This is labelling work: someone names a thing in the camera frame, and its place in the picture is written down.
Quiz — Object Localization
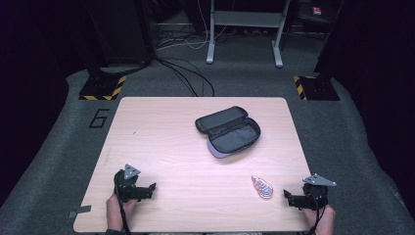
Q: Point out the white metal stand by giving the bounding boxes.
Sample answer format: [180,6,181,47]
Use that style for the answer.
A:
[206,0,292,69]

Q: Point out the black base with hazard tape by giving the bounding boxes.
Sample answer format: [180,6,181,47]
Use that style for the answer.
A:
[78,73,128,102]
[293,74,341,102]

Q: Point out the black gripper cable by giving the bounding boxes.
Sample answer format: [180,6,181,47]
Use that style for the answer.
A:
[115,182,132,235]
[306,194,329,235]

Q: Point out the pink clear plastic packet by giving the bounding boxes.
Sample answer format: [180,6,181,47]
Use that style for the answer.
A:
[251,174,275,200]

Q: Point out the black floor cables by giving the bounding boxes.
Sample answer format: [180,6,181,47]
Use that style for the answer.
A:
[153,28,216,98]

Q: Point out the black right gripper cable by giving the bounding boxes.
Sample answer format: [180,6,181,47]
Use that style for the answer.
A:
[306,194,329,235]

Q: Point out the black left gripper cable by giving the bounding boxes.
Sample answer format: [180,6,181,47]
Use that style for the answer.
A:
[115,182,132,235]

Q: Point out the black pencil case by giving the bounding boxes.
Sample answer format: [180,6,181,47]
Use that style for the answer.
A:
[194,105,262,160]

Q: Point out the grey tape strip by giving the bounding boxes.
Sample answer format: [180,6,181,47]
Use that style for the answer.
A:
[67,205,93,219]

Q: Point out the black box with red label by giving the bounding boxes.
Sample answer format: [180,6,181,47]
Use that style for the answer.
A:
[298,1,337,24]

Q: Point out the person's right hand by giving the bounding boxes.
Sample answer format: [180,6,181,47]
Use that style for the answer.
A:
[300,205,337,235]

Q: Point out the white floor cables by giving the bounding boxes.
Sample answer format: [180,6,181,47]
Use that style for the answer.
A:
[156,0,229,52]

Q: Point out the person's left hand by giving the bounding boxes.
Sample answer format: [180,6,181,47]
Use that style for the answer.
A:
[106,193,138,232]

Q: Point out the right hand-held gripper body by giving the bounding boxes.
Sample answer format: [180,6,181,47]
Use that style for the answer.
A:
[292,173,338,212]

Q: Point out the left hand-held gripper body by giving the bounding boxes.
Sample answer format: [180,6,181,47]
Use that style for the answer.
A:
[113,164,151,204]

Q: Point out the black cabinet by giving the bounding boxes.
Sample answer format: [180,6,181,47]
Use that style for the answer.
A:
[83,0,155,74]

